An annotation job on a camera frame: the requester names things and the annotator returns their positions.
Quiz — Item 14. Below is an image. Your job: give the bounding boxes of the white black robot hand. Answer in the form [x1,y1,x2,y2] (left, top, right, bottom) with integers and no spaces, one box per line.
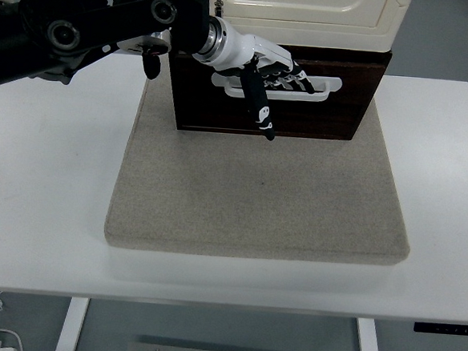
[198,16,321,145]

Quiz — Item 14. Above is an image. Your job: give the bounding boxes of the white table leg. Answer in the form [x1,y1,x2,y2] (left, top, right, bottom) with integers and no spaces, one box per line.
[53,295,91,351]
[353,317,386,351]

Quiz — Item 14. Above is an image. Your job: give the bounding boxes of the beige fabric mat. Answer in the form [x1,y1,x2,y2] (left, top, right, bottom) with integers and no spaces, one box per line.
[103,70,422,271]

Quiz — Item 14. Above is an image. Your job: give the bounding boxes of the white drawer handle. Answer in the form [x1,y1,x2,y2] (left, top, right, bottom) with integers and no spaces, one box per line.
[209,68,344,107]

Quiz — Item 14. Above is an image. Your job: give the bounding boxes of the dark brown wooden drawer housing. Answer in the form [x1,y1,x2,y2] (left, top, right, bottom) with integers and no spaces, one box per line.
[164,36,392,145]

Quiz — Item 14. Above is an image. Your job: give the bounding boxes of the black table control panel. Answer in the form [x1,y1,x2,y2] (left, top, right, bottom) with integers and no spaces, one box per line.
[413,321,468,336]

